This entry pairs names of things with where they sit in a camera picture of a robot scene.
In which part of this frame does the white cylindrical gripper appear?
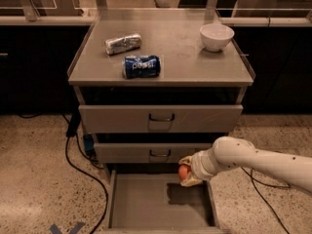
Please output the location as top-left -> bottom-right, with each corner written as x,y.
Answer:
178,149 -> 220,187

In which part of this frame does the red apple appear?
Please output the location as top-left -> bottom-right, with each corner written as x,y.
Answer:
178,165 -> 191,180

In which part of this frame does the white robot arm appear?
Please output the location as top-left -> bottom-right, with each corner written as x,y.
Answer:
178,136 -> 312,194

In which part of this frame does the grey top drawer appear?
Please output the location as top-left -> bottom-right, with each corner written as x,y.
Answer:
79,105 -> 243,134

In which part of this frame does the grey open bottom drawer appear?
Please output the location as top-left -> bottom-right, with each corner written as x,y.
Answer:
103,168 -> 231,234

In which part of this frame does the grey middle drawer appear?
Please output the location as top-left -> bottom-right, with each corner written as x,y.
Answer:
94,143 -> 212,164

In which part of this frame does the grey metal drawer cabinet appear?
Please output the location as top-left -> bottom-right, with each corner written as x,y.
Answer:
68,9 -> 254,172

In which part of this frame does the blue power adapter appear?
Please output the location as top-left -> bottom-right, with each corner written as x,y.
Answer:
83,135 -> 95,155

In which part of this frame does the blue pepsi can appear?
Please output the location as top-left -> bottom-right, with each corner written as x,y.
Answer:
124,56 -> 161,79

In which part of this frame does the white ceramic bowl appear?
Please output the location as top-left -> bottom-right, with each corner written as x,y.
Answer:
200,23 -> 234,52

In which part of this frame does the silver foil snack bag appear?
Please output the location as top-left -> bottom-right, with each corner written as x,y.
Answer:
104,33 -> 142,56

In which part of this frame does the black floor cable right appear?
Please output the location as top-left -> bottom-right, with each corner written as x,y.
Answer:
240,166 -> 292,234

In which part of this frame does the black floor cable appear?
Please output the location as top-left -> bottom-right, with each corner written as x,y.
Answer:
240,166 -> 292,234
17,112 -> 109,234

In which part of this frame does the black floor cable left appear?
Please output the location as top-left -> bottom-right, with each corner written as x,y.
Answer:
17,112 -> 109,234

